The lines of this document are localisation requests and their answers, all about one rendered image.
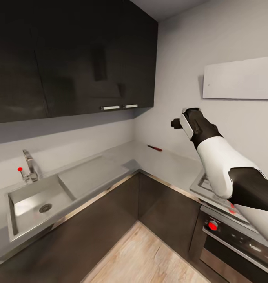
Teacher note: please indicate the oven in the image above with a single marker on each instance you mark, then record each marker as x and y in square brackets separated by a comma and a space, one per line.
[228, 251]

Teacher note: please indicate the burner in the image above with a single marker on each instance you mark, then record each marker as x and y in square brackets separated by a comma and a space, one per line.
[201, 186]

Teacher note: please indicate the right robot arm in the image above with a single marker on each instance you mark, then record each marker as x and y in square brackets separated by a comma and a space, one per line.
[231, 175]

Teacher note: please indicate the range hood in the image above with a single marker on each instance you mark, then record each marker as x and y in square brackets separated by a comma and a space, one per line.
[243, 79]

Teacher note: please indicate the cabinet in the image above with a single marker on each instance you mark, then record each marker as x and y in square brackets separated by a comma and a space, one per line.
[21, 92]
[93, 55]

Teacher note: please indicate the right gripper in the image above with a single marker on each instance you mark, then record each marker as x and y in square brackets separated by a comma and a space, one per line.
[176, 124]

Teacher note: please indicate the drop in sink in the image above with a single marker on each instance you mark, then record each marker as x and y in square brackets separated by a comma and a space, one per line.
[34, 203]

